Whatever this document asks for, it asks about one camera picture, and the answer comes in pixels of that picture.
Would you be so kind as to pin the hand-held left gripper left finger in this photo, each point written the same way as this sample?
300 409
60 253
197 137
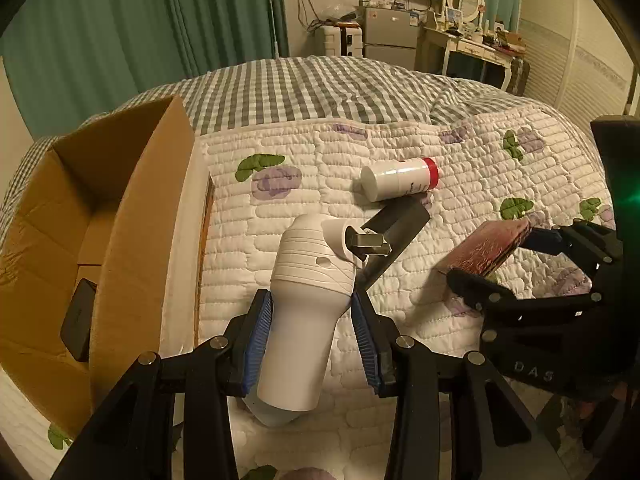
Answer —
262 341

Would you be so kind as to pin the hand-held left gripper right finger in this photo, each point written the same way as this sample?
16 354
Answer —
366 351

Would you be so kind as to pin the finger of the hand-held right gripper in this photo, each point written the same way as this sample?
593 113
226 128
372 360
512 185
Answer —
480 290
585 242

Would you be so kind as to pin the reddish brown box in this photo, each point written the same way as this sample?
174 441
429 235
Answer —
487 247

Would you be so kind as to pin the white handheld massage device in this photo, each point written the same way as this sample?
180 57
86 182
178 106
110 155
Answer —
305 310

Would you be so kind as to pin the brown cardboard box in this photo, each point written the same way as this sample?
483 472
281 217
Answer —
130 240

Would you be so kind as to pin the white quilted floral blanket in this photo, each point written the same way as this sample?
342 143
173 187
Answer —
450 340

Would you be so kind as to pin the dark grey flat box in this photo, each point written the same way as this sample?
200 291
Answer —
400 225

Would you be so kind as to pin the white bottle with red cap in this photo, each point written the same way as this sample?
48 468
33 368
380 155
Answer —
395 180

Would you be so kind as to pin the black rectangular case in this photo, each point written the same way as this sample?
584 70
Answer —
78 320

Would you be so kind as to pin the white louvred wardrobe doors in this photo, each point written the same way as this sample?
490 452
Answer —
575 50

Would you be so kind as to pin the cream dressing table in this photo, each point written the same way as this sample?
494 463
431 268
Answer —
475 50

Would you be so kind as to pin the grey checked bed sheet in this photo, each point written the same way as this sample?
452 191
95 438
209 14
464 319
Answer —
310 90

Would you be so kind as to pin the silver mini fridge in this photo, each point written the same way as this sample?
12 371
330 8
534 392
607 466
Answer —
390 35

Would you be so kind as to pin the white suitcase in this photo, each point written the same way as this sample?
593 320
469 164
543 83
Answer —
340 40

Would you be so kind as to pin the clear plastic bag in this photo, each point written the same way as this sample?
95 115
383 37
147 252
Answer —
339 11

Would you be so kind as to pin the white pole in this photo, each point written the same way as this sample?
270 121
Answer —
274 20

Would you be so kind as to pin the wide green curtain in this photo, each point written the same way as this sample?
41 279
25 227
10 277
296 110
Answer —
125 25

